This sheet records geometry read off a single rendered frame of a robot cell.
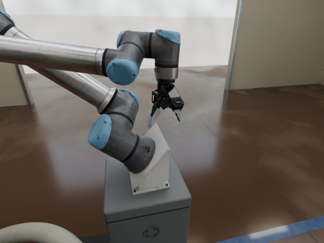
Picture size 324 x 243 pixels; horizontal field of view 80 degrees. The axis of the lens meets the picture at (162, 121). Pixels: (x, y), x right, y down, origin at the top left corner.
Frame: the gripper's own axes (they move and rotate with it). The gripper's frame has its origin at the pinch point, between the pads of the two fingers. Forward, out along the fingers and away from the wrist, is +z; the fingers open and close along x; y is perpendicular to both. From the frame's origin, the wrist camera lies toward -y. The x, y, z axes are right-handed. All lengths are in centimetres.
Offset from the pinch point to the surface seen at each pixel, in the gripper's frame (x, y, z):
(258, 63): -441, 286, 40
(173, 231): -1, -13, 54
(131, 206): 18.4, -6.3, 32.9
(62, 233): 40, -39, -8
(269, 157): -192, 52, 112
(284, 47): -505, 271, -2
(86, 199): 33, 91, 121
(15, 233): 48, -33, -4
